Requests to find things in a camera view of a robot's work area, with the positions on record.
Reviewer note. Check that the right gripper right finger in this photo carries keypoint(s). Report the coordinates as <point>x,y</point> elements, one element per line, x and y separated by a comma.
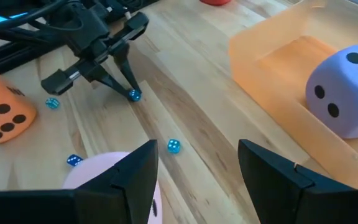
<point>291,199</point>

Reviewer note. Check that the orange translucent plastic bin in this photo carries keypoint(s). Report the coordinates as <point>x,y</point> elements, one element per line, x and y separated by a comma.
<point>269,81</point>

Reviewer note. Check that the small teal die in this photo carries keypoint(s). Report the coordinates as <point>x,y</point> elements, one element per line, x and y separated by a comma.
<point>173,146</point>
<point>134,95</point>
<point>52,103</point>

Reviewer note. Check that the large red foam die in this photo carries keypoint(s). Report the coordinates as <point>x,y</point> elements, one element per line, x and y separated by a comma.
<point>215,2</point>

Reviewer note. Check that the large purple foam die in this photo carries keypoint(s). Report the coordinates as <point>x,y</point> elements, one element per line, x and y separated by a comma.
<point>343,87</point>

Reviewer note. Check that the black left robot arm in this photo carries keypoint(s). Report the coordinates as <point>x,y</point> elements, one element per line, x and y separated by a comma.
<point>101,6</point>

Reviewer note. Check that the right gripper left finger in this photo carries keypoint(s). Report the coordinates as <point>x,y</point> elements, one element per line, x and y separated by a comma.
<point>104,202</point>

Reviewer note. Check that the large pink foam die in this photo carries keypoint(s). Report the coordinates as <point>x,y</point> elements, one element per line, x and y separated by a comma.
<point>95,171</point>

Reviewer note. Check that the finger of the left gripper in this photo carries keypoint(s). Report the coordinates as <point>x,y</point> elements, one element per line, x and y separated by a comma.
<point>104,79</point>
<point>126,62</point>

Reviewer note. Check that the small dark blue die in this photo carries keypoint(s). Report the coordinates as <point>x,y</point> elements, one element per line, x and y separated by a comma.
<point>74,160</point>

